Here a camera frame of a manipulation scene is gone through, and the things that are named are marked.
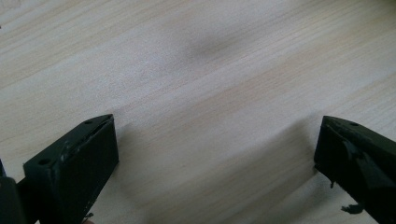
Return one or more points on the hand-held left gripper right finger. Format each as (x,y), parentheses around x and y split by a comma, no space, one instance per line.
(361,161)

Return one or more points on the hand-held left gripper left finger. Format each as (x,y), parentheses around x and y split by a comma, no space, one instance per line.
(74,168)

